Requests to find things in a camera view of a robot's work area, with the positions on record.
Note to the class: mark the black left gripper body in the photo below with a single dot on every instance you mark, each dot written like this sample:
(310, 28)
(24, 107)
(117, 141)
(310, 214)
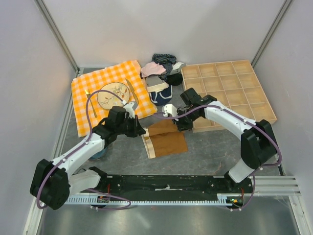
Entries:
(127, 127)

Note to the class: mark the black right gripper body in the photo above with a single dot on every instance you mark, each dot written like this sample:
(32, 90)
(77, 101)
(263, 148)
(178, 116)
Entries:
(190, 116)

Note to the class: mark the brown underwear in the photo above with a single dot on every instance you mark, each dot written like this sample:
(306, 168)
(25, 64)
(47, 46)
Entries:
(163, 138)

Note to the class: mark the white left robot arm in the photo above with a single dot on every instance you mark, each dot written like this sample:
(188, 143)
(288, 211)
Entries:
(55, 181)

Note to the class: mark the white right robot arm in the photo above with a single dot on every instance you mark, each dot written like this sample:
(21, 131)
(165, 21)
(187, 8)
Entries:
(258, 142)

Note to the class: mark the navy blue underwear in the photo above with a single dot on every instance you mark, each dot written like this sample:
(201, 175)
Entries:
(162, 97)

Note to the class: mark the black underwear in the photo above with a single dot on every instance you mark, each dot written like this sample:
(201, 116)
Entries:
(174, 79)

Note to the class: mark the grey beige underwear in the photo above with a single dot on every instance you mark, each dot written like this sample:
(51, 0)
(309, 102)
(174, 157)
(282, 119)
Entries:
(155, 84)

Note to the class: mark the white grey underwear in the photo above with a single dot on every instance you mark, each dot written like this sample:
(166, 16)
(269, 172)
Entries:
(176, 68)

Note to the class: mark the pink underwear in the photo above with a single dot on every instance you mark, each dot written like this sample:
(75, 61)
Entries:
(152, 68)

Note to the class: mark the striped dark underwear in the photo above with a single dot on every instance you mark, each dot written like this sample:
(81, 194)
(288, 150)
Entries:
(166, 60)

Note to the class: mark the beige floral plate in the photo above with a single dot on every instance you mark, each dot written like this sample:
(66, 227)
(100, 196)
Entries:
(119, 91)

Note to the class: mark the blue bowl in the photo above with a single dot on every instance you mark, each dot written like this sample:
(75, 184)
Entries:
(98, 155)

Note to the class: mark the gold knife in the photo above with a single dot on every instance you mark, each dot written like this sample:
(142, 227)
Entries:
(133, 91)

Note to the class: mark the gold fork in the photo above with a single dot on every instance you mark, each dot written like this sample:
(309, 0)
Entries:
(87, 92)

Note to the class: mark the wooden compartment tray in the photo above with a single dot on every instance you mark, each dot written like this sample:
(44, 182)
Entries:
(234, 84)

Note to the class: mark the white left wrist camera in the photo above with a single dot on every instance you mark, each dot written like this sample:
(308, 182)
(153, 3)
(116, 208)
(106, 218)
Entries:
(130, 107)

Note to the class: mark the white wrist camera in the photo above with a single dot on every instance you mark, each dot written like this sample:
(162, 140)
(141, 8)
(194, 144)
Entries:
(169, 110)
(130, 107)

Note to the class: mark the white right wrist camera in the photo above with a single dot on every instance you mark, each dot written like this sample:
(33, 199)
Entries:
(169, 110)

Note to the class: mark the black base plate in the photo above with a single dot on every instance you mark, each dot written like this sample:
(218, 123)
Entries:
(171, 187)

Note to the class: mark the grey cable duct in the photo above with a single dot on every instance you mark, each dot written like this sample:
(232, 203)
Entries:
(99, 200)

